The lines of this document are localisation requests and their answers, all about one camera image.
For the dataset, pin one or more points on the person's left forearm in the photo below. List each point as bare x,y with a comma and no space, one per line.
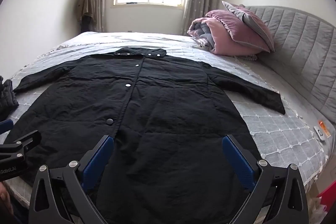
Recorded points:
4,195

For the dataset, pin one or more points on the black quilted garment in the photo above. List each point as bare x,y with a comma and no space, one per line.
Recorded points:
8,98

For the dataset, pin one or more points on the pink velvet pillow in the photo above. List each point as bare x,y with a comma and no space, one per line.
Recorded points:
236,27

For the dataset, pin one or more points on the grey padded headboard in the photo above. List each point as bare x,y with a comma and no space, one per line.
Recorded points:
302,43

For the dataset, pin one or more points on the grey mattress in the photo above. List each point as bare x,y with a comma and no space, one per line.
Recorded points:
296,100

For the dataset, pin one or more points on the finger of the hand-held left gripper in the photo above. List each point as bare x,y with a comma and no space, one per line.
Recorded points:
29,138
5,126

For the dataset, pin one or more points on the grey lattice bedspread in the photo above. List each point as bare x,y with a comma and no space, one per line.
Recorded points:
278,134

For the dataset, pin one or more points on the white device with orange label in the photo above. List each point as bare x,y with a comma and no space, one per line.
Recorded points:
320,133

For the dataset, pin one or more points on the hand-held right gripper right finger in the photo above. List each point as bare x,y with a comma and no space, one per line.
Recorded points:
236,161

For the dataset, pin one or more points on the red container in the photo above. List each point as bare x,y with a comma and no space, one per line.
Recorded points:
328,193

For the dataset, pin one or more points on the grey and pink pillow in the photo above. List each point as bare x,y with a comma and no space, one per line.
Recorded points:
252,19

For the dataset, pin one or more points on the pink folded quilt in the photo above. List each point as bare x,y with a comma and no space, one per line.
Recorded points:
218,37

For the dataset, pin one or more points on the hanging brown clothes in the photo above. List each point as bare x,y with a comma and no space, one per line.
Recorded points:
86,6

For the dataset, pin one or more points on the black long coat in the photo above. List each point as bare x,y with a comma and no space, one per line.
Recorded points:
162,113

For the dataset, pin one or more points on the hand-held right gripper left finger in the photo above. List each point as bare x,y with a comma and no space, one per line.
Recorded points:
98,161

